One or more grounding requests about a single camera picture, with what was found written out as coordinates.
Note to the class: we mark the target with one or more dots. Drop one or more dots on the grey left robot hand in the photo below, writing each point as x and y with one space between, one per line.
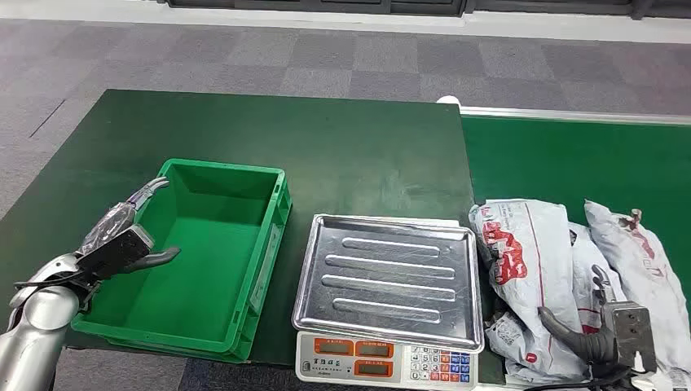
110 224

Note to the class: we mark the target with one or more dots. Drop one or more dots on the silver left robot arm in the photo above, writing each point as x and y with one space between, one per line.
38 324

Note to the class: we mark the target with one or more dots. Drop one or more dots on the green conveyor belt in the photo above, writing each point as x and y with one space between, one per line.
540 162

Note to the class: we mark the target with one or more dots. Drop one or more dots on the crumpled dirty grey parcel bag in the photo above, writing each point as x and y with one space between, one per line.
637 253

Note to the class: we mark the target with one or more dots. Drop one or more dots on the green plastic crate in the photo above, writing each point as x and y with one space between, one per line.
189 270

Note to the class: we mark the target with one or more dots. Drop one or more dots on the steel scale weighing pan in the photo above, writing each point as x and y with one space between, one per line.
388 280

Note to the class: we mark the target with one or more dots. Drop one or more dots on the grey framed glass partition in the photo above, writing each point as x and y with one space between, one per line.
324 5

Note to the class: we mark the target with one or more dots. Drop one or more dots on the white electronic price scale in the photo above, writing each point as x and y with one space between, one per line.
402 364

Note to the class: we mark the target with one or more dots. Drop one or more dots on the white floor ledge strip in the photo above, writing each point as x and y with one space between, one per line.
540 27

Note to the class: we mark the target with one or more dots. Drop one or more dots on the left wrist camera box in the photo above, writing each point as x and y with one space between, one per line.
116 251

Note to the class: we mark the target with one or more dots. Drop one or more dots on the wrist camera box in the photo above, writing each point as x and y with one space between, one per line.
629 334
116 251

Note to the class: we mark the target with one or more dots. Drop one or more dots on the silver conveyor side rail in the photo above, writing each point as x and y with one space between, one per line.
567 114

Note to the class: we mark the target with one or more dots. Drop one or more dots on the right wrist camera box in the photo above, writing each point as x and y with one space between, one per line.
629 334

